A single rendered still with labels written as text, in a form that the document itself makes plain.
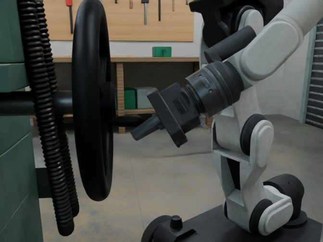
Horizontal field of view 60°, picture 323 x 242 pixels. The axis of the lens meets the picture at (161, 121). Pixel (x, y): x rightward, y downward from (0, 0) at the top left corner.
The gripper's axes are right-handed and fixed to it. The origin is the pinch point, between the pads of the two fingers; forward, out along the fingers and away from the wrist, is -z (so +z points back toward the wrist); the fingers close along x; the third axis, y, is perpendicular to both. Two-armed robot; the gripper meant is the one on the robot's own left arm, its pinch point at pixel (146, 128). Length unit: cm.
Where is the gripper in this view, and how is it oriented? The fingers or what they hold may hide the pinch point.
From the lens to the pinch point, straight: 53.2
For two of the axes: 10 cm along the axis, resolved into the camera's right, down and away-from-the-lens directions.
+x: -4.7, -8.0, 3.6
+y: -2.0, -3.0, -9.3
